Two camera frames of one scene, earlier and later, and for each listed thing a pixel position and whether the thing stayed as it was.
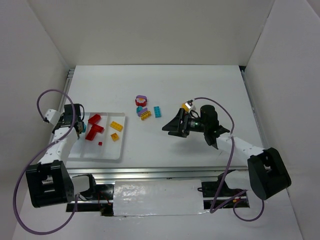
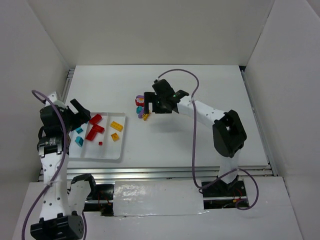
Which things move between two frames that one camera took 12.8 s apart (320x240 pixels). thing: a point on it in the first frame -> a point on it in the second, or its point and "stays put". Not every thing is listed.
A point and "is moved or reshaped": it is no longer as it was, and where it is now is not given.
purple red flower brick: (141, 100) stays put
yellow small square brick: (115, 137) stays put
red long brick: (91, 134) stays put
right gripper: (182, 125) -> (155, 100)
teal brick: (157, 112) is moved or reshaped
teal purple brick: (140, 110) stays put
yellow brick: (116, 126) stays put
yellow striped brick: (145, 115) stays put
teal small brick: (84, 128) is moved or reshaped
